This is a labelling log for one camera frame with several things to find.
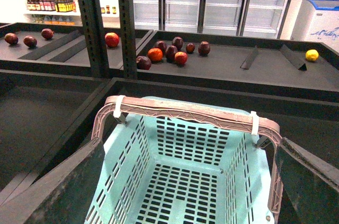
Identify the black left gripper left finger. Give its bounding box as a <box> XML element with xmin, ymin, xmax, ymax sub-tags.
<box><xmin>1</xmin><ymin>138</ymin><xmax>105</xmax><ymax>223</ymax></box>

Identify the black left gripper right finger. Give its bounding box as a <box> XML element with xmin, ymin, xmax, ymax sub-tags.
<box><xmin>275</xmin><ymin>138</ymin><xmax>338</xmax><ymax>223</ymax></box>

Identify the brown basket handle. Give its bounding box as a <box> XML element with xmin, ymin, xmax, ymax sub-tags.
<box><xmin>92</xmin><ymin>96</ymin><xmax>283</xmax><ymax>223</ymax></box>

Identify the light blue plastic basket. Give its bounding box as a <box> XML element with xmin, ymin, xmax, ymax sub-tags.
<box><xmin>84</xmin><ymin>114</ymin><xmax>275</xmax><ymax>223</ymax></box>

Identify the dark red apple front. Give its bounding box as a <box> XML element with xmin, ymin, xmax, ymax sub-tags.
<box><xmin>136</xmin><ymin>56</ymin><xmax>152</xmax><ymax>70</ymax></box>

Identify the dark red apple far left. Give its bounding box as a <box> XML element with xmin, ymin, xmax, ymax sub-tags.
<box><xmin>4</xmin><ymin>33</ymin><xmax>19</xmax><ymax>46</ymax></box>

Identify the dark red apple back left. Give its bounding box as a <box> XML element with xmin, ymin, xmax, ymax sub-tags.
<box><xmin>154</xmin><ymin>40</ymin><xmax>167</xmax><ymax>54</ymax></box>

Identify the dark red apple middle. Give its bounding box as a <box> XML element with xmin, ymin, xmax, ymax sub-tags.
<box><xmin>165</xmin><ymin>45</ymin><xmax>178</xmax><ymax>62</ymax></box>

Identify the red yellow apple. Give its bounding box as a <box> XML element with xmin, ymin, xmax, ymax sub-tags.
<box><xmin>174</xmin><ymin>51</ymin><xmax>188</xmax><ymax>66</ymax></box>

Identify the small dark red apple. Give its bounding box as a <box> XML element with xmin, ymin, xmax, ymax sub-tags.
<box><xmin>186</xmin><ymin>43</ymin><xmax>195</xmax><ymax>54</ymax></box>

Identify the white zip tie right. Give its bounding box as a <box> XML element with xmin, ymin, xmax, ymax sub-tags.
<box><xmin>250</xmin><ymin>111</ymin><xmax>260</xmax><ymax>136</ymax></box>

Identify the white zip tie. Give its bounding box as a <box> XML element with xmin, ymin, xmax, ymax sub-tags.
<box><xmin>250</xmin><ymin>111</ymin><xmax>260</xmax><ymax>136</ymax></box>
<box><xmin>113</xmin><ymin>95</ymin><xmax>125</xmax><ymax>118</ymax></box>

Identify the white zip tie left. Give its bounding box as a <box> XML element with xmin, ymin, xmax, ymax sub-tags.
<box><xmin>113</xmin><ymin>95</ymin><xmax>125</xmax><ymax>118</ymax></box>

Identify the black display tray back right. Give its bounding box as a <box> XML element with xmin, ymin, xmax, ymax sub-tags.
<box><xmin>136</xmin><ymin>31</ymin><xmax>338</xmax><ymax>102</ymax></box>

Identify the black display tray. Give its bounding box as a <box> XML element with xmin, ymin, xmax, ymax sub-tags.
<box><xmin>0</xmin><ymin>22</ymin><xmax>154</xmax><ymax>77</ymax></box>
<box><xmin>136</xmin><ymin>31</ymin><xmax>338</xmax><ymax>102</ymax></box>

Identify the black divider wedge right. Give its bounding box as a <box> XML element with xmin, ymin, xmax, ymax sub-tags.
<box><xmin>280</xmin><ymin>44</ymin><xmax>307</xmax><ymax>71</ymax></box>

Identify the black divider wedge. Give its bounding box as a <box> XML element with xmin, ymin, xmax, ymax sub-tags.
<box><xmin>280</xmin><ymin>44</ymin><xmax>307</xmax><ymax>71</ymax></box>
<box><xmin>240</xmin><ymin>46</ymin><xmax>258</xmax><ymax>70</ymax></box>

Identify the yellow lemon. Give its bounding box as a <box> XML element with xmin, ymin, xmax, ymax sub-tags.
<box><xmin>305</xmin><ymin>49</ymin><xmax>319</xmax><ymax>62</ymax></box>

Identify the black divider strip right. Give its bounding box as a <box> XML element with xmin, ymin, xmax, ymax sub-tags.
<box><xmin>49</xmin><ymin>40</ymin><xmax>86</xmax><ymax>62</ymax></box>

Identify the black divider strip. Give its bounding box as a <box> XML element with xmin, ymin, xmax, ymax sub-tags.
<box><xmin>49</xmin><ymin>40</ymin><xmax>86</xmax><ymax>62</ymax></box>
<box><xmin>19</xmin><ymin>30</ymin><xmax>82</xmax><ymax>60</ymax></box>

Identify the black divider wedge left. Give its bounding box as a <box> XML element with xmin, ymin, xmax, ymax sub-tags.
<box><xmin>240</xmin><ymin>46</ymin><xmax>258</xmax><ymax>70</ymax></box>

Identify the black divider strip left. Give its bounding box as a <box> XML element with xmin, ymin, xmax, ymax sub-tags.
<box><xmin>19</xmin><ymin>30</ymin><xmax>82</xmax><ymax>60</ymax></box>

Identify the black display tray back left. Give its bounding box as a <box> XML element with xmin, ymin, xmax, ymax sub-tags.
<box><xmin>0</xmin><ymin>22</ymin><xmax>154</xmax><ymax>77</ymax></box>

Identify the white blue chest freezer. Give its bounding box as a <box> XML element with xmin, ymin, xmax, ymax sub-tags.
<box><xmin>291</xmin><ymin>0</ymin><xmax>338</xmax><ymax>50</ymax></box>

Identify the orange fruit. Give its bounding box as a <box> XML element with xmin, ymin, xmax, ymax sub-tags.
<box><xmin>147</xmin><ymin>48</ymin><xmax>163</xmax><ymax>62</ymax></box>

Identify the glass door refrigerator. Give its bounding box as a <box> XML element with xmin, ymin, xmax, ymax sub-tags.
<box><xmin>133</xmin><ymin>0</ymin><xmax>291</xmax><ymax>39</ymax></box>

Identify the bright red apple by post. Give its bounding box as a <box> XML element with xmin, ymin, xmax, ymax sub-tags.
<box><xmin>105</xmin><ymin>32</ymin><xmax>119</xmax><ymax>48</ymax></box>

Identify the dark metal post right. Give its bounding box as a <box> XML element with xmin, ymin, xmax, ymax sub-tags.
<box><xmin>118</xmin><ymin>0</ymin><xmax>137</xmax><ymax>79</ymax></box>

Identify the dark metal post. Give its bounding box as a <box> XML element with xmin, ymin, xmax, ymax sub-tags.
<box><xmin>78</xmin><ymin>0</ymin><xmax>110</xmax><ymax>78</ymax></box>
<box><xmin>118</xmin><ymin>0</ymin><xmax>137</xmax><ymax>79</ymax></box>

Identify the dark metal post left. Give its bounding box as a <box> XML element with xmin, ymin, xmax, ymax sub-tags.
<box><xmin>78</xmin><ymin>0</ymin><xmax>110</xmax><ymax>78</ymax></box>

